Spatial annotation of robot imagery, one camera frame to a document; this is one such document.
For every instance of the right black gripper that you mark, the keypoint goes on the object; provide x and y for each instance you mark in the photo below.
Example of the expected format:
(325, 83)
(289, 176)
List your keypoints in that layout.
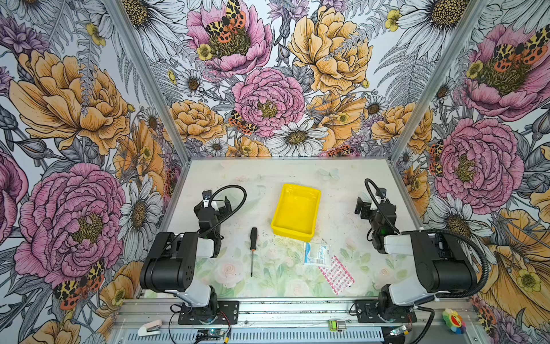
(367, 211)

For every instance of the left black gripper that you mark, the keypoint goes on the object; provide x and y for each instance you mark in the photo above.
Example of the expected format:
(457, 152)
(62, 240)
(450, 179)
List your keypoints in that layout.
(207, 203)

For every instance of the black handled screwdriver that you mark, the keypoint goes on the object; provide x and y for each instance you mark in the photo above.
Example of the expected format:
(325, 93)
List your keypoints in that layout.
(253, 240)

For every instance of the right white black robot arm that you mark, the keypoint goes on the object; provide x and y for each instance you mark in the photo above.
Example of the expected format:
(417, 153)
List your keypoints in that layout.
(447, 265)

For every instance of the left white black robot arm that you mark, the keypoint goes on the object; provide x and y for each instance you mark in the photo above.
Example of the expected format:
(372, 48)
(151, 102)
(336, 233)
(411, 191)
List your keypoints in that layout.
(170, 265)

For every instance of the yellow plastic bin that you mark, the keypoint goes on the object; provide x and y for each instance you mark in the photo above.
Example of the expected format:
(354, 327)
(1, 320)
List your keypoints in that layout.
(296, 212)

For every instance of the white blue packet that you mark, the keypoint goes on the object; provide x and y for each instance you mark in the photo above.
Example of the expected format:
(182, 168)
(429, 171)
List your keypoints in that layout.
(317, 254)

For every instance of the pink patterned sachet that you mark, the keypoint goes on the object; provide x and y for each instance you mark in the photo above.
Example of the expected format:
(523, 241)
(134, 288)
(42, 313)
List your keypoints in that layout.
(337, 276)

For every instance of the right circuit board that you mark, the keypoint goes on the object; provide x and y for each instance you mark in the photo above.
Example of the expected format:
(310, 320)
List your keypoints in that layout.
(398, 331)

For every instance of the circuit board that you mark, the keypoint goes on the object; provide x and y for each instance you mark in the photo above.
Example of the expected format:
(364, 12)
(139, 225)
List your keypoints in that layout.
(212, 335)
(398, 331)

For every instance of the left circuit board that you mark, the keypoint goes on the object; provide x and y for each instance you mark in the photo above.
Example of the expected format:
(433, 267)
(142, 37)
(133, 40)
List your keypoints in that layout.
(212, 335)

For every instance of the small green lit module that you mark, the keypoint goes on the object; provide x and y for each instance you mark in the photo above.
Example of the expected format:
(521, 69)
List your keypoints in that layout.
(337, 325)

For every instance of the white pink stapler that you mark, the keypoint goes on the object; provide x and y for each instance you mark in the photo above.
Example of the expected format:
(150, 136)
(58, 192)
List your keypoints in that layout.
(150, 328)

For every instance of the colourful round toy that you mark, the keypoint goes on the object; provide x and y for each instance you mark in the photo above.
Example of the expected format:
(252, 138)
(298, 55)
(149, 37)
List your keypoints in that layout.
(454, 321)

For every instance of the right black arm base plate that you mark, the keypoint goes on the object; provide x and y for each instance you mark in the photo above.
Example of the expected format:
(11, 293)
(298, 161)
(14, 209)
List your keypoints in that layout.
(369, 311)

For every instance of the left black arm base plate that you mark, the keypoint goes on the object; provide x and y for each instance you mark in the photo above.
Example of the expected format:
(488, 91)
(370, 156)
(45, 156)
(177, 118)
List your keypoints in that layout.
(216, 313)

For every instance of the aluminium front rail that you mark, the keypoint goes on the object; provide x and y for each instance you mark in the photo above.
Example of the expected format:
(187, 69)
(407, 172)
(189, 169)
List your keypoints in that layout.
(295, 320)

